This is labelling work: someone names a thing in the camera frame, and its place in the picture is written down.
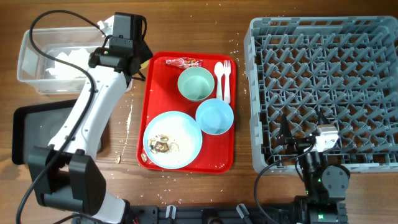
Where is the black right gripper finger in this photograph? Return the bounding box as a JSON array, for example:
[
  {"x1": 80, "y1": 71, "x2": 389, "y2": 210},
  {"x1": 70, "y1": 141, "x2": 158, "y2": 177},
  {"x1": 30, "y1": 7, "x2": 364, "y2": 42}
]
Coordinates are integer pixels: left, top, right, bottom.
[
  {"x1": 279, "y1": 114, "x2": 292, "y2": 138},
  {"x1": 317, "y1": 110, "x2": 329, "y2": 126}
]

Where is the red snack wrapper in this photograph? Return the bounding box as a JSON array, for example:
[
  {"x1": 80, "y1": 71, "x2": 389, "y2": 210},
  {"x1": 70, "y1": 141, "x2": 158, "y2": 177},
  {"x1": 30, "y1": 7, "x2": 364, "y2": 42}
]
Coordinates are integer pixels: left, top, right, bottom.
[{"x1": 165, "y1": 57, "x2": 203, "y2": 70}]

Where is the light blue bowl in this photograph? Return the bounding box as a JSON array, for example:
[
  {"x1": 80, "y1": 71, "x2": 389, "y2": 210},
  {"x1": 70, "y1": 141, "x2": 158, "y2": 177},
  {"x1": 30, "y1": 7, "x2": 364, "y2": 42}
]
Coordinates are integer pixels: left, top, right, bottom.
[{"x1": 195, "y1": 98, "x2": 234, "y2": 135}]

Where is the mint green bowl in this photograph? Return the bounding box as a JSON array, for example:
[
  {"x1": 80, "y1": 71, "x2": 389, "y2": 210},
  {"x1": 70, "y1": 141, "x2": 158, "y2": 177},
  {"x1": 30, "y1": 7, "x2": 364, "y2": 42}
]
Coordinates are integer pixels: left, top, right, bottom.
[{"x1": 177, "y1": 67, "x2": 215, "y2": 102}]

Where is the yellow plastic cup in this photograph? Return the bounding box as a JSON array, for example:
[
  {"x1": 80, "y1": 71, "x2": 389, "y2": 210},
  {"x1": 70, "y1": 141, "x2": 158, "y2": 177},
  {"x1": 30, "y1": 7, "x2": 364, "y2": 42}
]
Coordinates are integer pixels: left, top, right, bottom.
[{"x1": 141, "y1": 60, "x2": 150, "y2": 69}]

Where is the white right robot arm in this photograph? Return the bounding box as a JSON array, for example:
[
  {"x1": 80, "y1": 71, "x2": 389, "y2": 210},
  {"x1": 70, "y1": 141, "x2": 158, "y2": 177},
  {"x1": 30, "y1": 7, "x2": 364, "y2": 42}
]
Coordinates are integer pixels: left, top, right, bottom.
[{"x1": 277, "y1": 113, "x2": 350, "y2": 224}]

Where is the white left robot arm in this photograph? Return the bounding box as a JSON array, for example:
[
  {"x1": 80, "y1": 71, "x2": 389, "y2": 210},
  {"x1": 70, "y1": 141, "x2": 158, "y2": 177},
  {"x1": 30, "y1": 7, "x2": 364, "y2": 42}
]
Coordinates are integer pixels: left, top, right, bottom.
[{"x1": 27, "y1": 12, "x2": 153, "y2": 223}]

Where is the grey dishwasher rack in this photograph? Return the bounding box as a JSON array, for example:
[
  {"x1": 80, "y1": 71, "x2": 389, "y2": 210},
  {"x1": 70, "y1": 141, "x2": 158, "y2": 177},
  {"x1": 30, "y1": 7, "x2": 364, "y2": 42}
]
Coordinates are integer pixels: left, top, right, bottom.
[{"x1": 244, "y1": 16, "x2": 397, "y2": 174}]

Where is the red plastic tray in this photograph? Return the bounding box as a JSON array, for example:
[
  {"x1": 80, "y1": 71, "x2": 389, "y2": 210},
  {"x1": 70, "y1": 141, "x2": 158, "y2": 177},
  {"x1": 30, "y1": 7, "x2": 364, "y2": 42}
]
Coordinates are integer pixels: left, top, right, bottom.
[{"x1": 136, "y1": 51, "x2": 237, "y2": 174}]

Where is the crumpled white napkin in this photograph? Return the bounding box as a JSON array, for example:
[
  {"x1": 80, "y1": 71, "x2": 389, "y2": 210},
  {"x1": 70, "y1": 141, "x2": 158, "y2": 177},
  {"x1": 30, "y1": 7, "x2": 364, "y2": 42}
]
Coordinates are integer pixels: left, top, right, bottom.
[{"x1": 46, "y1": 49, "x2": 90, "y2": 80}]

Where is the white plastic fork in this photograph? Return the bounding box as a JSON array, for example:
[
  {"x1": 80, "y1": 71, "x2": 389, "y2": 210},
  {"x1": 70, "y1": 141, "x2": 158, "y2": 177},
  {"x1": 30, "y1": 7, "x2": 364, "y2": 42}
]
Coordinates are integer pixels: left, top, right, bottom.
[{"x1": 223, "y1": 60, "x2": 231, "y2": 104}]

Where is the white plastic spoon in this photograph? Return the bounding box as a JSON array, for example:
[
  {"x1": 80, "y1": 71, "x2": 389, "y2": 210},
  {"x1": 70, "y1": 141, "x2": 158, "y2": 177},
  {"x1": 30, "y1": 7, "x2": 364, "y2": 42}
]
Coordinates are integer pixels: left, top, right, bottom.
[{"x1": 214, "y1": 62, "x2": 224, "y2": 100}]

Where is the clear plastic bin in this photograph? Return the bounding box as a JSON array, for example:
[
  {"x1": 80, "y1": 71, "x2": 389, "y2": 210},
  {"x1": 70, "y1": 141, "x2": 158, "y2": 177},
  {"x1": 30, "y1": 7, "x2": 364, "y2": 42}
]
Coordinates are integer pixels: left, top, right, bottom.
[{"x1": 17, "y1": 27, "x2": 104, "y2": 95}]

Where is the light blue plate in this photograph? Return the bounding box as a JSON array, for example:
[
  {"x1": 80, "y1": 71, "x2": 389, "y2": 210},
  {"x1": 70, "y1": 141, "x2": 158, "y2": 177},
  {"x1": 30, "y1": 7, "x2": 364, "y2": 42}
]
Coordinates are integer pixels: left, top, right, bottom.
[{"x1": 142, "y1": 111, "x2": 203, "y2": 169}]

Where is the food scrap on tray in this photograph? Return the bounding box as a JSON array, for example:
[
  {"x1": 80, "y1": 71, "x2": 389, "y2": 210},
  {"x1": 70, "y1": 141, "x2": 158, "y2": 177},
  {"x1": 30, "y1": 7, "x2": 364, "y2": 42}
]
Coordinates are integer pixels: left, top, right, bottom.
[{"x1": 141, "y1": 153, "x2": 147, "y2": 162}]

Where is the food scrap on table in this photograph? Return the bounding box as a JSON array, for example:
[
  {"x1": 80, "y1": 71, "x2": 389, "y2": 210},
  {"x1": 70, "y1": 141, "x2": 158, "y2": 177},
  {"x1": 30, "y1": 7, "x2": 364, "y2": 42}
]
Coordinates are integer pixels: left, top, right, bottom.
[{"x1": 115, "y1": 155, "x2": 121, "y2": 164}]

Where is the black tray bin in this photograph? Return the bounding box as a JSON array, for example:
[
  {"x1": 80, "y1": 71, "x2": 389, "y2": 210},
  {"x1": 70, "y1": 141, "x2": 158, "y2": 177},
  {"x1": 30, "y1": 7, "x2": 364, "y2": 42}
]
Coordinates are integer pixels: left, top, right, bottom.
[{"x1": 12, "y1": 100, "x2": 76, "y2": 165}]

